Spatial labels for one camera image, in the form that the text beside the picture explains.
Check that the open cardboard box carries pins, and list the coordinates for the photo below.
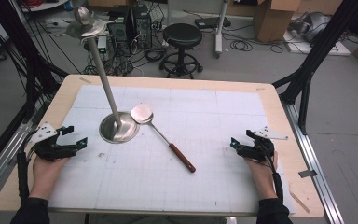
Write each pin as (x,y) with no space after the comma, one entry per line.
(272,21)

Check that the black round stool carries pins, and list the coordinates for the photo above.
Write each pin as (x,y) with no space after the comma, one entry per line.
(181,35)

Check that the metal utensil stand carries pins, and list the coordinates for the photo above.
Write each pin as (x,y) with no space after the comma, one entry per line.
(105,81)

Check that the grey device on white board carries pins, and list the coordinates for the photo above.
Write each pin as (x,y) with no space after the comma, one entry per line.
(310,26)

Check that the white grid mat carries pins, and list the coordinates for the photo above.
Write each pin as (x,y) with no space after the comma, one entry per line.
(199,140)

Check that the grey tape piece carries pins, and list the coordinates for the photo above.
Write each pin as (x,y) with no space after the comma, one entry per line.
(307,173)

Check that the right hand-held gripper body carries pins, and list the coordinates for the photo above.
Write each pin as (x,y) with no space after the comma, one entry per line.
(258,151)

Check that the white stand post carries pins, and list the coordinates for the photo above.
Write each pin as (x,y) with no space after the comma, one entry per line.
(220,28)

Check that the person's left hand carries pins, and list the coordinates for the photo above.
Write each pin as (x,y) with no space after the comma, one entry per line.
(45,177)

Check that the black computer tower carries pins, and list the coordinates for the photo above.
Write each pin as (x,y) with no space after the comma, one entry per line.
(133,28)

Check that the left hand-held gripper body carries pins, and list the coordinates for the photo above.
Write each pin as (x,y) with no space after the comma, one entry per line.
(48,149)

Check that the flat black device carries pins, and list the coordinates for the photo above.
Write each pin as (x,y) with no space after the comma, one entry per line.
(213,22)

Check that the aluminium rail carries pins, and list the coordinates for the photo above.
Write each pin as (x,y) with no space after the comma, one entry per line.
(3,161)
(313,161)

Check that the black metal frame stand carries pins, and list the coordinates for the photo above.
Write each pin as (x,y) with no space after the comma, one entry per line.
(28,62)
(317,56)

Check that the person's right hand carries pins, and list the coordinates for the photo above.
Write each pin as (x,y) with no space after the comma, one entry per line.
(264,180)

